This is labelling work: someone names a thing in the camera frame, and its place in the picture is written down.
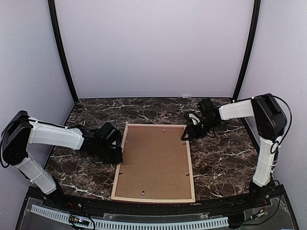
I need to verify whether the wooden pink picture frame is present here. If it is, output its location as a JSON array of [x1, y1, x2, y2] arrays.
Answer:
[[110, 124, 196, 204]]

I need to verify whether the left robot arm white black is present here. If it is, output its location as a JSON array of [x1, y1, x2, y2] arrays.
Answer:
[[0, 110, 123, 209]]

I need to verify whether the left black corner post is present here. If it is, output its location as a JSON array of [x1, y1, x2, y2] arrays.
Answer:
[[48, 0, 79, 103]]

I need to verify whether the black corner post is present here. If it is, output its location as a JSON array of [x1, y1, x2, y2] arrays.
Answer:
[[48, 0, 79, 103], [232, 0, 261, 101]]

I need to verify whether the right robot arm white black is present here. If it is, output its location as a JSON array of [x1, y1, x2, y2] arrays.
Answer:
[[181, 93, 293, 187]]

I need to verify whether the white slotted cable duct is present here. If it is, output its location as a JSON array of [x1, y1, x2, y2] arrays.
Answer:
[[30, 205, 229, 230]]

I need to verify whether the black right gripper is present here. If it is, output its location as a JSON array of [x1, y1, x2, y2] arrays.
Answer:
[[182, 117, 219, 140]]

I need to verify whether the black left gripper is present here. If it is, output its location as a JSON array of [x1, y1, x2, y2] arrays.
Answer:
[[96, 143, 123, 164]]

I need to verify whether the right black corner post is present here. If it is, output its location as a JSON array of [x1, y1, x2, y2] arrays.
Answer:
[[232, 0, 261, 101]]

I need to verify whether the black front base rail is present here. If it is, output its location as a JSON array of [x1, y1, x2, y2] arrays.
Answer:
[[24, 184, 288, 216]]

